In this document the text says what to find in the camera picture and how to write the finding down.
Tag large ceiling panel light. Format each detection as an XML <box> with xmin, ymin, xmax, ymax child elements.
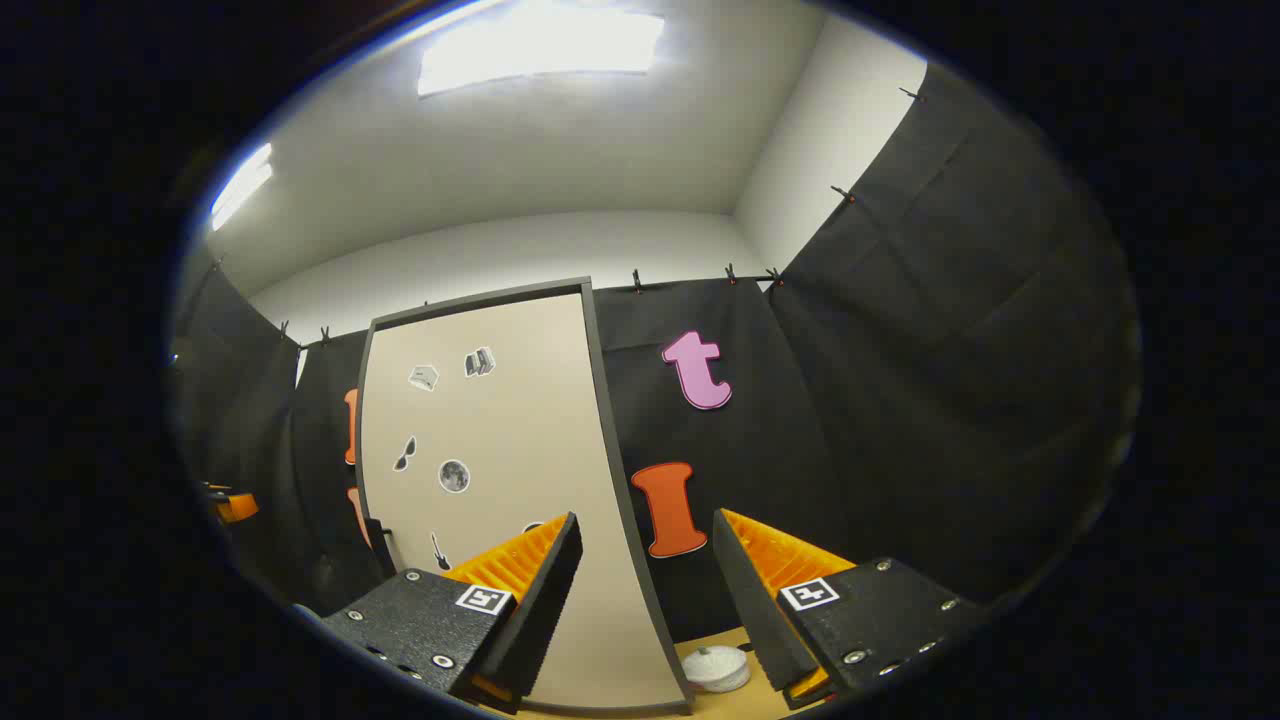
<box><xmin>418</xmin><ymin>3</ymin><xmax>666</xmax><ymax>98</ymax></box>

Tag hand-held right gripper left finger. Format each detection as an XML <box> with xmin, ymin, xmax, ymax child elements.
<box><xmin>318</xmin><ymin>512</ymin><xmax>584</xmax><ymax>713</ymax></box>

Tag white round object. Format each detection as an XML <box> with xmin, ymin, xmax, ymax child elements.
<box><xmin>682</xmin><ymin>645</ymin><xmax>753</xmax><ymax>694</ymax></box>

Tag beige cabinet door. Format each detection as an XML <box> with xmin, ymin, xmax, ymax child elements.
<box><xmin>355</xmin><ymin>277</ymin><xmax>694</xmax><ymax>716</ymax></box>

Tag row of black cloth clips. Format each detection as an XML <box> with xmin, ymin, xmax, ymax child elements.
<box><xmin>275</xmin><ymin>85</ymin><xmax>926</xmax><ymax>346</ymax></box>

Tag black backdrop cloth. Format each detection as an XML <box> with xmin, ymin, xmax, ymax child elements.
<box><xmin>170</xmin><ymin>60</ymin><xmax>1141</xmax><ymax>646</ymax></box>

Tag black door handle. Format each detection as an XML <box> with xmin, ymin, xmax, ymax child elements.
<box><xmin>364</xmin><ymin>516</ymin><xmax>394</xmax><ymax>579</ymax></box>

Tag small ceiling panel light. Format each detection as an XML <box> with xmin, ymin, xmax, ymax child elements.
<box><xmin>210</xmin><ymin>143</ymin><xmax>273</xmax><ymax>231</ymax></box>

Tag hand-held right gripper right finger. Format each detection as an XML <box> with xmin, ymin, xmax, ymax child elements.
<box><xmin>712</xmin><ymin>508</ymin><xmax>991</xmax><ymax>711</ymax></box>

